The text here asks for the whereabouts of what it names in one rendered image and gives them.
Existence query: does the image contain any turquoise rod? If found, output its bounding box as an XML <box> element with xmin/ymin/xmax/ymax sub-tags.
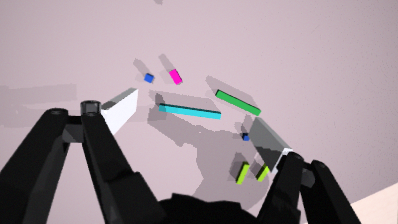
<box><xmin>159</xmin><ymin>103</ymin><xmax>221</xmax><ymax>120</ymax></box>

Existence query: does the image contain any magenta rod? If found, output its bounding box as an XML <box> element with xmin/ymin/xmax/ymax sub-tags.
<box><xmin>169</xmin><ymin>69</ymin><xmax>182</xmax><ymax>84</ymax></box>

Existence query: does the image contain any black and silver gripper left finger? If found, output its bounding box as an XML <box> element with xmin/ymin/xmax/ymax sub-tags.
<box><xmin>0</xmin><ymin>88</ymin><xmax>177</xmax><ymax>224</ymax></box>

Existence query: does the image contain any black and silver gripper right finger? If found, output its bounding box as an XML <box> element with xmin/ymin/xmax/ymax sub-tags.
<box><xmin>248</xmin><ymin>117</ymin><xmax>362</xmax><ymax>224</ymax></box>

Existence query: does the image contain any small blue cube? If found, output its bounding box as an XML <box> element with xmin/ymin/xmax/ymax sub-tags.
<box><xmin>144</xmin><ymin>73</ymin><xmax>154</xmax><ymax>83</ymax></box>
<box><xmin>242</xmin><ymin>133</ymin><xmax>249</xmax><ymax>141</ymax></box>

